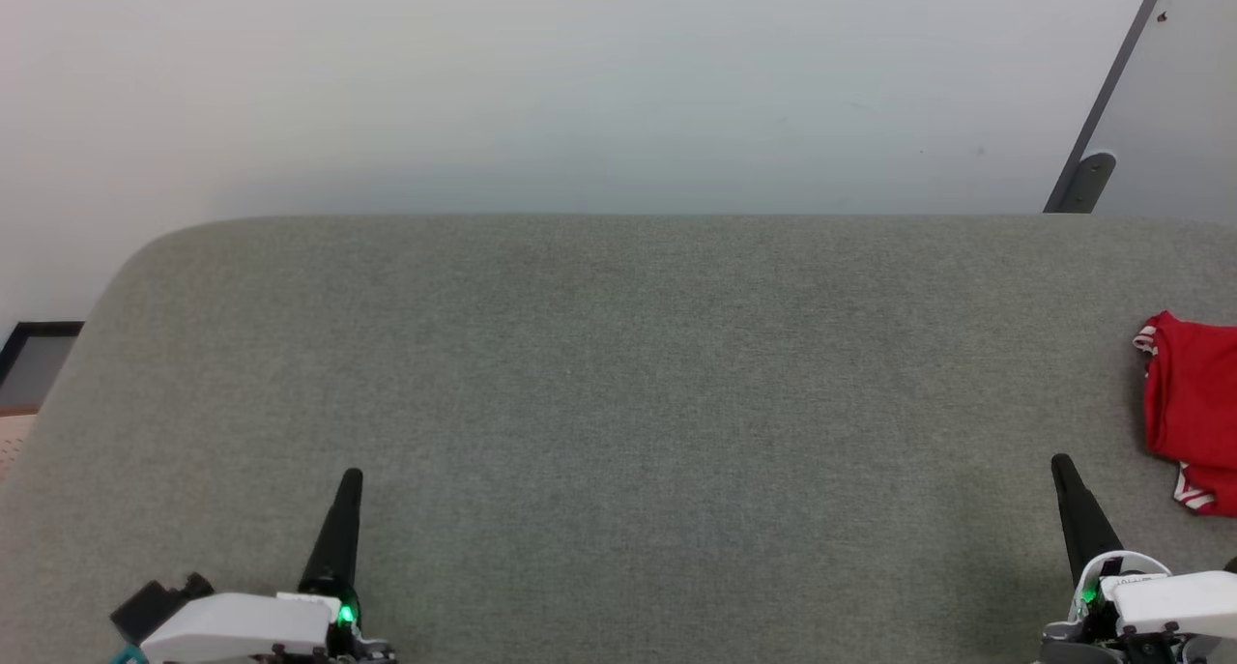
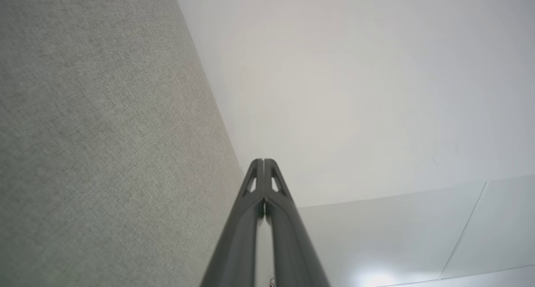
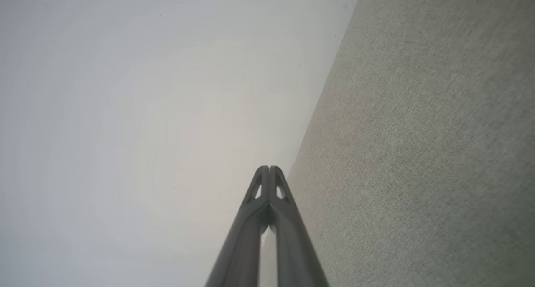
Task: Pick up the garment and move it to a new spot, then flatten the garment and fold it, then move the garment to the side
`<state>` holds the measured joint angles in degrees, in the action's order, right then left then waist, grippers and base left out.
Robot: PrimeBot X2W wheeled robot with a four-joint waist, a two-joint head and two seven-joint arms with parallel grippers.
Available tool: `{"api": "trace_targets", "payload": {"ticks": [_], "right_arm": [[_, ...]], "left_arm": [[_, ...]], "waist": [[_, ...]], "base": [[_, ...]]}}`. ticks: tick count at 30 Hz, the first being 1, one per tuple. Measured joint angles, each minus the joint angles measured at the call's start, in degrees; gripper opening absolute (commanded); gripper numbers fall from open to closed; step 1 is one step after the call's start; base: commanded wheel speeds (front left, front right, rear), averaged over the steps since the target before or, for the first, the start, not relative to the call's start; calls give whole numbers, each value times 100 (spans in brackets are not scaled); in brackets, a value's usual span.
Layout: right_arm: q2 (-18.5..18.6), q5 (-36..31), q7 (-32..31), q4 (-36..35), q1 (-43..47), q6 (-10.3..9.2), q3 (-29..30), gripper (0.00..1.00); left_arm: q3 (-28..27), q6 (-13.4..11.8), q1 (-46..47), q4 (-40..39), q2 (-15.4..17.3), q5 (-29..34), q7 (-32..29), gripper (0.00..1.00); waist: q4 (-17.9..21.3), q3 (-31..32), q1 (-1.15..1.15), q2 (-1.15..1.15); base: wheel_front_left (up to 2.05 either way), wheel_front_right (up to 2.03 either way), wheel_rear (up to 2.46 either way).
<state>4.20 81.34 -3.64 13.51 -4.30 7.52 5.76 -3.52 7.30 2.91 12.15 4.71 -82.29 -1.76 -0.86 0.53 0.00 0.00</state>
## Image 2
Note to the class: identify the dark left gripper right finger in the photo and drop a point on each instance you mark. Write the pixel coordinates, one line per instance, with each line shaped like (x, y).
(292, 249)

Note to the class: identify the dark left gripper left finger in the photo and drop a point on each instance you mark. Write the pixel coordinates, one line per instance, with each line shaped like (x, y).
(238, 245)

